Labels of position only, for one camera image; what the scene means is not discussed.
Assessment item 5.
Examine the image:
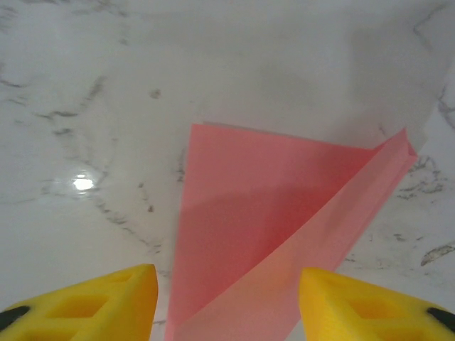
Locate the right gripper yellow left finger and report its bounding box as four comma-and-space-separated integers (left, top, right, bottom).
0, 263, 159, 341

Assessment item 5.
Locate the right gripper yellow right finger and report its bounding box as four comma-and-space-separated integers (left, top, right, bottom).
298, 266, 455, 341

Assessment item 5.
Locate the pink cloth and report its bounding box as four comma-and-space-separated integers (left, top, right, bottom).
164, 122, 419, 341

